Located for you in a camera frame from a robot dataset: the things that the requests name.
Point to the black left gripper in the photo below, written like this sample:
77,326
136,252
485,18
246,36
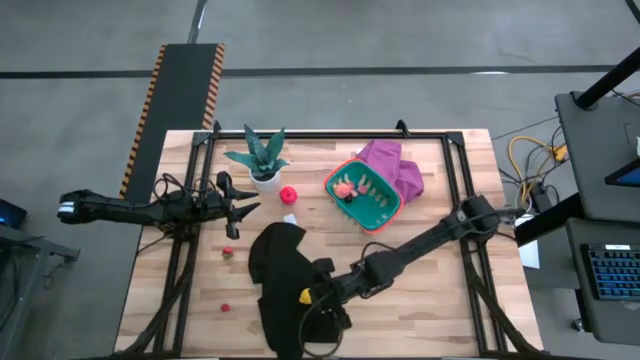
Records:
225,200

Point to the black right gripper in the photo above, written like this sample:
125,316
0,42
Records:
335,292

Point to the yellow toy lemon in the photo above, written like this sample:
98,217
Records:
304,297

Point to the toy peach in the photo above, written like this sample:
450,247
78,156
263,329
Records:
342,190

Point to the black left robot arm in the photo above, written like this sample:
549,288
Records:
115,210

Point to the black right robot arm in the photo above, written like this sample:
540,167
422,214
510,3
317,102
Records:
415,252

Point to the white plant pot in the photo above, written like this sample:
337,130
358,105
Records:
265,186

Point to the red toy apple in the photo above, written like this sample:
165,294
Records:
288,195

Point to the red toy strawberry green leaves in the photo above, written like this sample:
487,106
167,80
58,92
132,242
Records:
228,251

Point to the small white paper card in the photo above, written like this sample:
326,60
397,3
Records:
290,218

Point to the green spiky artificial plant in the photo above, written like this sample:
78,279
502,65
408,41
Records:
262,155

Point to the black cloth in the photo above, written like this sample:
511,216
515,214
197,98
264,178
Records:
280,280

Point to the teal basket with orange rim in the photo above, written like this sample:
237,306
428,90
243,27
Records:
375,210

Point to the small red toy berry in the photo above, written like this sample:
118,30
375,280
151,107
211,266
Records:
225,307

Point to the black mat with hazard stripes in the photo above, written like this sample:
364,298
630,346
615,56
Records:
180,100

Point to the purple cloth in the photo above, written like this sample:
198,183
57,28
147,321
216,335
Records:
400,172

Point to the white paper sheet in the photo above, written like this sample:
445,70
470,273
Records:
530,255

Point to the grey metal stand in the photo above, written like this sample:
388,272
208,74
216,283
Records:
30,245

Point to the black desk beam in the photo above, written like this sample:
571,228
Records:
550,220

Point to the black device with blue light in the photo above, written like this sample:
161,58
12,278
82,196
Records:
10,215

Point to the grey desk with keyboard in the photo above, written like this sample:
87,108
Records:
582,235

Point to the backlit black keyboard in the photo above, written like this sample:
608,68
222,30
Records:
615,272

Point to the grey desk with tablet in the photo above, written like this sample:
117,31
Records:
595,160

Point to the tablet with blue screen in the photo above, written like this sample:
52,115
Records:
627,176

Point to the black diagonal pole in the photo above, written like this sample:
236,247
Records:
607,80

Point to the black aluminium table frame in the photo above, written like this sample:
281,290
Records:
325,135

